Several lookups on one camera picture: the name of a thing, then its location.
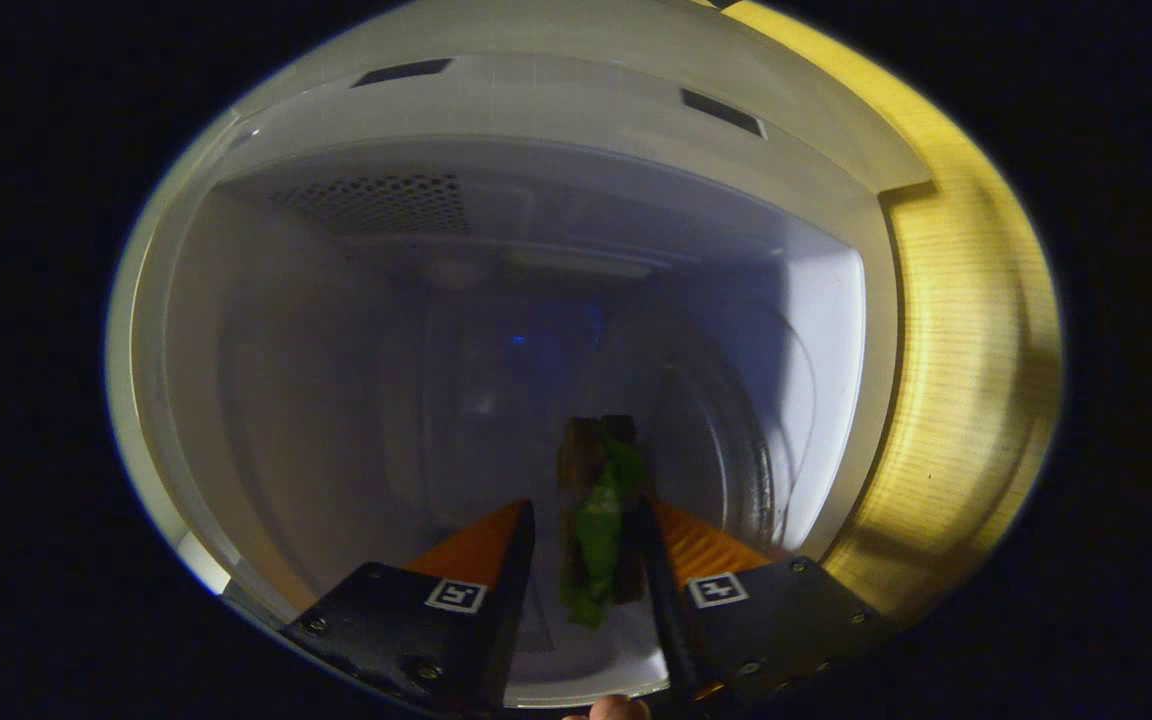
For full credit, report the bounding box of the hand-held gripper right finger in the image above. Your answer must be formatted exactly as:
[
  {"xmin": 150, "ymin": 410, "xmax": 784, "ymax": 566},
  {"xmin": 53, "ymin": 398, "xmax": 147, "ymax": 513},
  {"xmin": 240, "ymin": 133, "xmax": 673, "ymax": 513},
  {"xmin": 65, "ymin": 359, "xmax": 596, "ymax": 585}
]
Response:
[{"xmin": 633, "ymin": 497, "xmax": 899, "ymax": 716}]

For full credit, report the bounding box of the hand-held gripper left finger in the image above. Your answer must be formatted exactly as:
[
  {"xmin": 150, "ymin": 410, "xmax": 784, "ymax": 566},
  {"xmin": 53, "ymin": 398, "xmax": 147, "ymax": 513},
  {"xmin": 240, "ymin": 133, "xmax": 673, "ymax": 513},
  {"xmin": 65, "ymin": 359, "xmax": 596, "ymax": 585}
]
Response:
[{"xmin": 279, "ymin": 499, "xmax": 537, "ymax": 719}]

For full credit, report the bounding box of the sandwich with lettuce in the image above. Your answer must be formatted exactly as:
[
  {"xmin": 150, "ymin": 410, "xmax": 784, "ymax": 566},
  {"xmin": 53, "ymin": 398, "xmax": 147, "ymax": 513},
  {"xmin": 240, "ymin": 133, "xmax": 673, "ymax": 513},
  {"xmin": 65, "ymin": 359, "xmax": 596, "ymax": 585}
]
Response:
[{"xmin": 556, "ymin": 415, "xmax": 649, "ymax": 631}]

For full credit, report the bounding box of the white microwave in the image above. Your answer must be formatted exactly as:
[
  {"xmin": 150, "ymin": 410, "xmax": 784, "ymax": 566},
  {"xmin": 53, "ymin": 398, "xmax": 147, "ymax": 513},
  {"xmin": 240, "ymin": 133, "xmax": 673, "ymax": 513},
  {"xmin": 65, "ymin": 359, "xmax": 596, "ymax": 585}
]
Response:
[{"xmin": 104, "ymin": 0, "xmax": 937, "ymax": 711}]

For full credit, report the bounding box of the glass turntable plate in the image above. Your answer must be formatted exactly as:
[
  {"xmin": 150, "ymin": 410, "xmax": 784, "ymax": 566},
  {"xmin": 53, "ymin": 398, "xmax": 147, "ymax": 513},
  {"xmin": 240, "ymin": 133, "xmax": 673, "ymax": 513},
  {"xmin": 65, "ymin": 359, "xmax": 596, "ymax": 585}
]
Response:
[{"xmin": 626, "ymin": 295, "xmax": 822, "ymax": 561}]

